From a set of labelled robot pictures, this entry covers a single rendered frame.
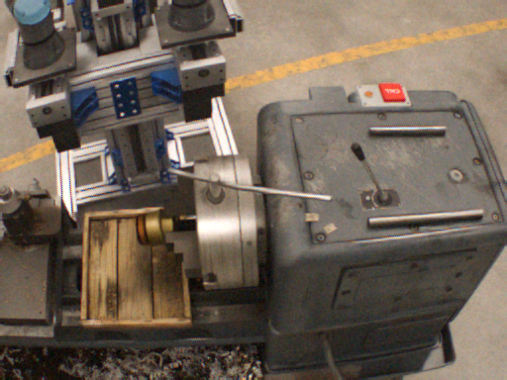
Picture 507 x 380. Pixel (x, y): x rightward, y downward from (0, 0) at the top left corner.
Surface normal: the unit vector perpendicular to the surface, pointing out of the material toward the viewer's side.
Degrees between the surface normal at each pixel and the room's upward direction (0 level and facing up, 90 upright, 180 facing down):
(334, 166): 0
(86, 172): 0
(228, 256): 62
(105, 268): 0
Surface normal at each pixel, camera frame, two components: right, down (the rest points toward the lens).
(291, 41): 0.00, -0.58
